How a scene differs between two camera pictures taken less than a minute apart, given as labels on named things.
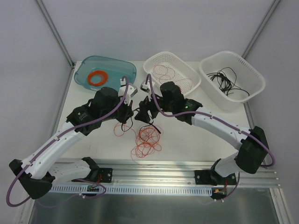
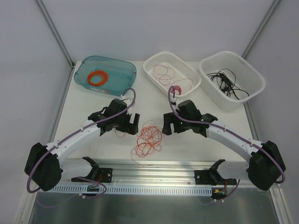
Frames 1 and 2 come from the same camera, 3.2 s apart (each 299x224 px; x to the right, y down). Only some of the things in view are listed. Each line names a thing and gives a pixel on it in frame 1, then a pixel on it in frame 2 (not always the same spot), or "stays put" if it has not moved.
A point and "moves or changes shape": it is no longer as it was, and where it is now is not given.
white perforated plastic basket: (165, 66) stays put
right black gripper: (143, 110) -> (173, 125)
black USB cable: (226, 77) stays put
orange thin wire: (146, 139) moves or changes shape
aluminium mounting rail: (172, 174) stays put
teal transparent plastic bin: (95, 72) stays put
